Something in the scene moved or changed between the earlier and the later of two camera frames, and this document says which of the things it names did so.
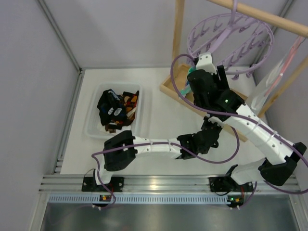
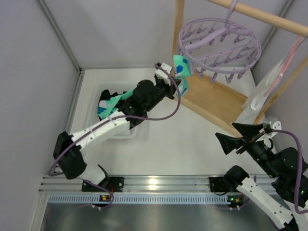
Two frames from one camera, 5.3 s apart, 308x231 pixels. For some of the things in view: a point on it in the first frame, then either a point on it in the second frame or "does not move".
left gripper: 212,123 to 170,87
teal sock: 188,88 to 113,104
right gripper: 221,78 to 248,143
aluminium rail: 154,184 does not move
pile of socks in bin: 116,110 does not move
